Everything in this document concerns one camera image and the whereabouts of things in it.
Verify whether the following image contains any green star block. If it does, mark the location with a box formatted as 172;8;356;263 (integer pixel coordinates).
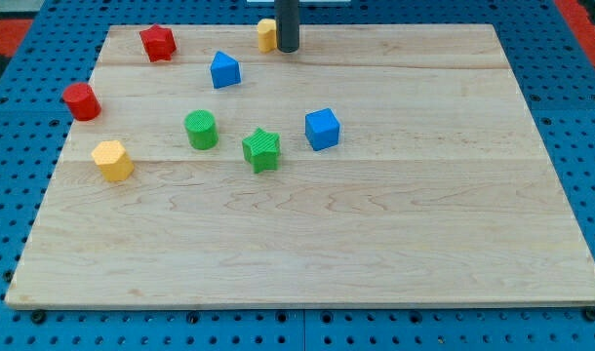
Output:
242;128;280;174

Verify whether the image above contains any yellow cylinder block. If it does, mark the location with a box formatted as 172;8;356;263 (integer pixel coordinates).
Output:
257;19;277;53

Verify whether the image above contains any blue triangular prism block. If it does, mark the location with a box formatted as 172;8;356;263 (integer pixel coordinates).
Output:
210;51;241;89

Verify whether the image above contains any yellow hexagon block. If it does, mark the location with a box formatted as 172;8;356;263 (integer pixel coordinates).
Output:
91;140;135;182

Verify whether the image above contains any red cylinder block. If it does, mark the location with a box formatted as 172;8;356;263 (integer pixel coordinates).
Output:
62;82;101;122

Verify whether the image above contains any red star block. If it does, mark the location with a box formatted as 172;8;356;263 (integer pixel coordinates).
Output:
139;24;177;62

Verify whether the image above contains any blue cube block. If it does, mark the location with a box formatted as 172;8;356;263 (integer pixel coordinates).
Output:
305;108;340;151

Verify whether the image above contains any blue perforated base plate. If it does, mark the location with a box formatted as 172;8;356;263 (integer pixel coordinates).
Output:
0;0;595;350

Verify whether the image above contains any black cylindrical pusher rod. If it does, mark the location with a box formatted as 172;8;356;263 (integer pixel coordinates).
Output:
274;0;300;53

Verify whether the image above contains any light wooden board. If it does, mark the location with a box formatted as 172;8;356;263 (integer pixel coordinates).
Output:
6;24;595;310

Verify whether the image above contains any green cylinder block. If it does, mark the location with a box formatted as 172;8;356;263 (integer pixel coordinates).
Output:
183;109;218;150

